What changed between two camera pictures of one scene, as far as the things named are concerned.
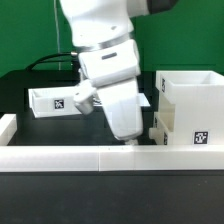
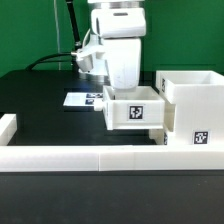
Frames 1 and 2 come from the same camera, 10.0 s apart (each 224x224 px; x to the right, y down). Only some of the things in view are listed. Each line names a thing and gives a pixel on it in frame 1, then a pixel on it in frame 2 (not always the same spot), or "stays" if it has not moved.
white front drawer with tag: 159,132 stays
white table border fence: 103,158 stays
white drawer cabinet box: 198,99 stays
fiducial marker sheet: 141,101 → 82,98
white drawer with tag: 53,101 → 140,108
